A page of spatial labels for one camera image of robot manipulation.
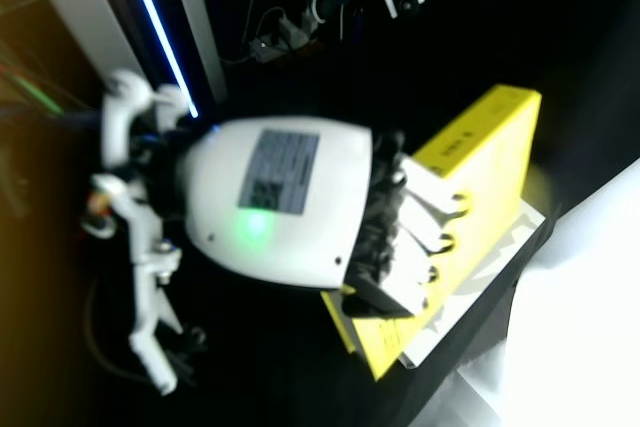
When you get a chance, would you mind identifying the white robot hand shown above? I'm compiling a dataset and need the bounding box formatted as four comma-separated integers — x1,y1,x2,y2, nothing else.
181,115,475,319

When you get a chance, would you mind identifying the thick yellow book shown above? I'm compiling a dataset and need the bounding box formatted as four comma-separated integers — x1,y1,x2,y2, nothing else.
319,84,543,382

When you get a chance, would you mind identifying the white power strip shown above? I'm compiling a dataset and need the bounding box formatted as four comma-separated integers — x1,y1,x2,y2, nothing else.
248,21,321,65

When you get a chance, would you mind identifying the white plug adapter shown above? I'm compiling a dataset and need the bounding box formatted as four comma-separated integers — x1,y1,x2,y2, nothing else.
278,6,319,44

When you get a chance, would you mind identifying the black tablecloth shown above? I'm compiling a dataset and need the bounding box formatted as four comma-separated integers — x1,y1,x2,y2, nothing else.
74,0,640,427

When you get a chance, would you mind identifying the blue LED light strip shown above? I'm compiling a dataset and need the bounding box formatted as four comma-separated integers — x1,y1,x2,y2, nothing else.
122,0,200,120

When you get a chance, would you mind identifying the white book with grey print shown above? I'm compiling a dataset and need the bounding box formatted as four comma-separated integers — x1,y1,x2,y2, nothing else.
398,196,547,371

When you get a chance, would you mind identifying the grey white pillar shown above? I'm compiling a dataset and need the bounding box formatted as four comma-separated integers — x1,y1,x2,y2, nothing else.
18,0,231,118

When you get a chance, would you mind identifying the white sheet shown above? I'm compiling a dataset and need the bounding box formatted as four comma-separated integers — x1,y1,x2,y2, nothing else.
412,156,640,427

